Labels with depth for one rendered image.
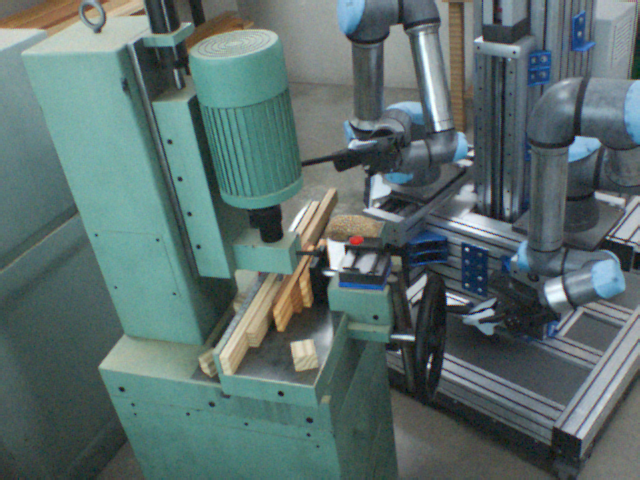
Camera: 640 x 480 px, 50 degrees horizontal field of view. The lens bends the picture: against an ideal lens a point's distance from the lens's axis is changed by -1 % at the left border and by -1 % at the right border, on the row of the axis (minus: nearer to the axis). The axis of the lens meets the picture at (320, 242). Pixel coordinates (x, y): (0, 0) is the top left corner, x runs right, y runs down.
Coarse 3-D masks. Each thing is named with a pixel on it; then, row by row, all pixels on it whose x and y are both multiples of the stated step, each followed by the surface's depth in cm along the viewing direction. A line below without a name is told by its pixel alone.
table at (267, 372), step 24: (336, 240) 174; (384, 240) 179; (336, 264) 165; (312, 312) 151; (336, 312) 150; (264, 336) 147; (288, 336) 146; (312, 336) 145; (336, 336) 144; (360, 336) 150; (384, 336) 148; (264, 360) 140; (288, 360) 140; (336, 360) 145; (240, 384) 139; (264, 384) 136; (288, 384) 134; (312, 384) 133
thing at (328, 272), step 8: (320, 248) 155; (312, 264) 150; (320, 264) 153; (328, 264) 158; (312, 272) 150; (320, 272) 153; (328, 272) 153; (312, 280) 151; (320, 280) 154; (328, 280) 159; (312, 288) 153; (320, 288) 154; (320, 296) 154
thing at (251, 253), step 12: (240, 240) 151; (252, 240) 150; (288, 240) 149; (300, 240) 152; (240, 252) 151; (252, 252) 150; (264, 252) 148; (276, 252) 147; (288, 252) 146; (240, 264) 153; (252, 264) 152; (264, 264) 150; (276, 264) 149; (288, 264) 148
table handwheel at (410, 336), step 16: (432, 288) 145; (432, 304) 142; (432, 320) 152; (400, 336) 153; (416, 336) 140; (432, 336) 150; (416, 352) 139; (432, 352) 152; (416, 368) 140; (432, 368) 161; (416, 384) 142; (432, 384) 157; (432, 400) 151
